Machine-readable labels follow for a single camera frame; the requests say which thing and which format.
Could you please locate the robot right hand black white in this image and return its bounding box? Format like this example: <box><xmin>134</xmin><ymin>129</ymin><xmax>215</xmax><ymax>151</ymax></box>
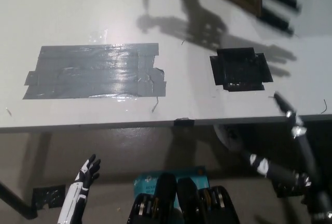
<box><xmin>243</xmin><ymin>91</ymin><xmax>320</xmax><ymax>191</ymax></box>

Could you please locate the robot left hand black white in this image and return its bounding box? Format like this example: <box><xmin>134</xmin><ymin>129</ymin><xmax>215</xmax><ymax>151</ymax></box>
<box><xmin>74</xmin><ymin>153</ymin><xmax>102</xmax><ymax>191</ymax></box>

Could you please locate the white round object under desk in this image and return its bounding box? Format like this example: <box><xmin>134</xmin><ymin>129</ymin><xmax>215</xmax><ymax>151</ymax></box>
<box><xmin>213</xmin><ymin>124</ymin><xmax>245</xmax><ymax>152</ymax></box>

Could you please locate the black tape patch on desk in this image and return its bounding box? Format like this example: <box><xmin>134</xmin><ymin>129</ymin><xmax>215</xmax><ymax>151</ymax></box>
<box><xmin>209</xmin><ymin>47</ymin><xmax>274</xmax><ymax>92</ymax></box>

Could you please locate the teal router box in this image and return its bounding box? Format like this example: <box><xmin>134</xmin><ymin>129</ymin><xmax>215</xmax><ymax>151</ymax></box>
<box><xmin>132</xmin><ymin>166</ymin><xmax>210</xmax><ymax>209</ymax></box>

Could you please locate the black table leg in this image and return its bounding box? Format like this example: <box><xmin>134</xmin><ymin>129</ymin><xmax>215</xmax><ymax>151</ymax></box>
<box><xmin>0</xmin><ymin>181</ymin><xmax>37</xmax><ymax>221</ymax></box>

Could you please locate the small black tape strip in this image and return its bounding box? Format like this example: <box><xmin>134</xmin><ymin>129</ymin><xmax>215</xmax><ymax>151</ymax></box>
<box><xmin>174</xmin><ymin>117</ymin><xmax>195</xmax><ymax>127</ymax></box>

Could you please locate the clear tape piece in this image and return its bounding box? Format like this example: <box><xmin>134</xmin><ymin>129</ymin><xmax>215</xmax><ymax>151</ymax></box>
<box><xmin>87</xmin><ymin>29</ymin><xmax>109</xmax><ymax>44</ymax></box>

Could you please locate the grey duct tape patch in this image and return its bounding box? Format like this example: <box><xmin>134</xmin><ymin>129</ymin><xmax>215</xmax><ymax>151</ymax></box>
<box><xmin>22</xmin><ymin>43</ymin><xmax>167</xmax><ymax>100</ymax></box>

